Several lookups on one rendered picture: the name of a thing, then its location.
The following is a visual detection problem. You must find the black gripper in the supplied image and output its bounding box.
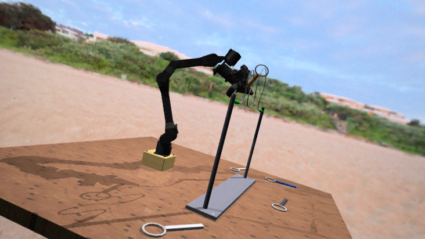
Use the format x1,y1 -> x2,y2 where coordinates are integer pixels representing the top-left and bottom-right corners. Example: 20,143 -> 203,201
225,69 -> 251,97

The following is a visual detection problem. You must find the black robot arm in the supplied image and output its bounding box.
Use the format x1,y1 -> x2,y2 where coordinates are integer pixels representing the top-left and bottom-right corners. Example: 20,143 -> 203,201
154,49 -> 248,157

